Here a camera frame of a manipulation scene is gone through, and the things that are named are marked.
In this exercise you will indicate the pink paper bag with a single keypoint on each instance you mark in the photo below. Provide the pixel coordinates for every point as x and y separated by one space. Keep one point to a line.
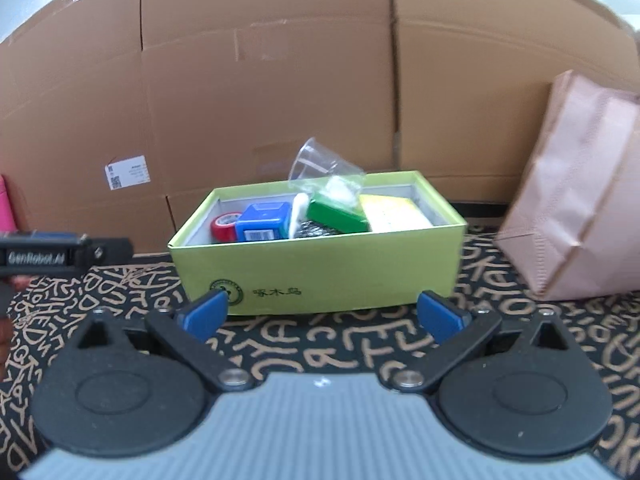
573 229

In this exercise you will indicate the lime green storage box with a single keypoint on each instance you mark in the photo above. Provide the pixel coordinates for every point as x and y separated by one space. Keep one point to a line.
321 274

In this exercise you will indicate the clear plastic cup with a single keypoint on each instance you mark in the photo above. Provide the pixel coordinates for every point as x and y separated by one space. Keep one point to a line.
316 168

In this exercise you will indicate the large cardboard box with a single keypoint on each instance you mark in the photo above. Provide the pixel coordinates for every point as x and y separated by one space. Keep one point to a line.
224 92

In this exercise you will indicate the pink thermos bottle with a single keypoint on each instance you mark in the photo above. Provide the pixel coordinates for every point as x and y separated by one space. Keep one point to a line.
7 222

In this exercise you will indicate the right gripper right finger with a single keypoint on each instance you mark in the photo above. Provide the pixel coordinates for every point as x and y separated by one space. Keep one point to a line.
449 324

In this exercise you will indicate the white shipping label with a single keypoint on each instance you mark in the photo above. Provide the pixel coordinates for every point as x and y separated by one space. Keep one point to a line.
127 173

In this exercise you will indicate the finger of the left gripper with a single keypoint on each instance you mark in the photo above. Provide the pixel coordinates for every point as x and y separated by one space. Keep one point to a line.
60 255

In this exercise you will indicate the white yellow carton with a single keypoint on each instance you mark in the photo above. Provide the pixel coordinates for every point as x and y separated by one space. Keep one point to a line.
387 214

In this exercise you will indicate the red tape roll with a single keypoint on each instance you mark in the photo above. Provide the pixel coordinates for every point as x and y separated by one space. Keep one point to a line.
222 227

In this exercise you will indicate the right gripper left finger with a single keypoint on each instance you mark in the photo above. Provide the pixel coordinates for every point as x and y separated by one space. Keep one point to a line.
200 319

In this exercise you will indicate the steel wool scrubber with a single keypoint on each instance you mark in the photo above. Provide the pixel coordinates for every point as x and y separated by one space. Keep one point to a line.
310 229

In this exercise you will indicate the person's left hand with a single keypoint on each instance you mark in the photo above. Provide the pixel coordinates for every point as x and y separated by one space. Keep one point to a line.
17 284

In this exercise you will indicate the black letter-patterned mat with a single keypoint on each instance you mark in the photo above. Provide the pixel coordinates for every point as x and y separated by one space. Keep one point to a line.
49 311

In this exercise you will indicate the blue cube box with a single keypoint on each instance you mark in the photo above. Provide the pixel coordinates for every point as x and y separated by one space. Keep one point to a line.
260 222

